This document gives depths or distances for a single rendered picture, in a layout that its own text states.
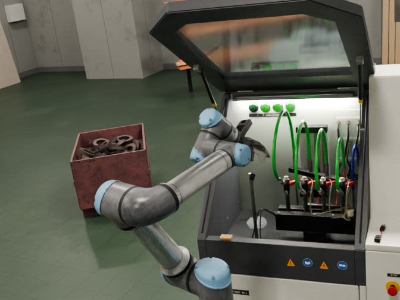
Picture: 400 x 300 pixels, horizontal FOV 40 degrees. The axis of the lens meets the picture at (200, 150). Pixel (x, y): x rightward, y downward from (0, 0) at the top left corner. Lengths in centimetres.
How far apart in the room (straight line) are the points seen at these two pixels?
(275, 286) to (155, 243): 79
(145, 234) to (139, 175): 318
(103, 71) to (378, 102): 949
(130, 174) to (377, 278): 302
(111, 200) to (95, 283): 250
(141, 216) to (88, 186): 338
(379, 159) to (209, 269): 91
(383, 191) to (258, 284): 66
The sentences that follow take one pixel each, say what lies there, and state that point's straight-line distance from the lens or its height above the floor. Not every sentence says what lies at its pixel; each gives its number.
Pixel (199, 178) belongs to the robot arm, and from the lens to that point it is 165.
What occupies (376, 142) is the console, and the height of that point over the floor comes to 129.
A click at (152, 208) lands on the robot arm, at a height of 144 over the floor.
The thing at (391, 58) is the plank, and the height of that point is 21.
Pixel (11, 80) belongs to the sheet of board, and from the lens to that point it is 1269.
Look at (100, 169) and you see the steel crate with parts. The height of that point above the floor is 45.
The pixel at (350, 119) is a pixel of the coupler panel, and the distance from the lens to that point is 258.
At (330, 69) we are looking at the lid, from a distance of 237.
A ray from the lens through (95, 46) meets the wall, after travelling 1147.
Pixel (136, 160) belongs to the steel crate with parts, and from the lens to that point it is 483.
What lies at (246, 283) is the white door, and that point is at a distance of 243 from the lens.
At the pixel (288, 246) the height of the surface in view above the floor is 94.
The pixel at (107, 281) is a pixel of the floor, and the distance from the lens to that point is 407.
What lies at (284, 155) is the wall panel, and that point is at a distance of 270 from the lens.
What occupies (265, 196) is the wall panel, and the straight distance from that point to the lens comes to 281.
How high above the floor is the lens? 208
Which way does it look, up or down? 19 degrees down
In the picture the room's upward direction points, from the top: 7 degrees counter-clockwise
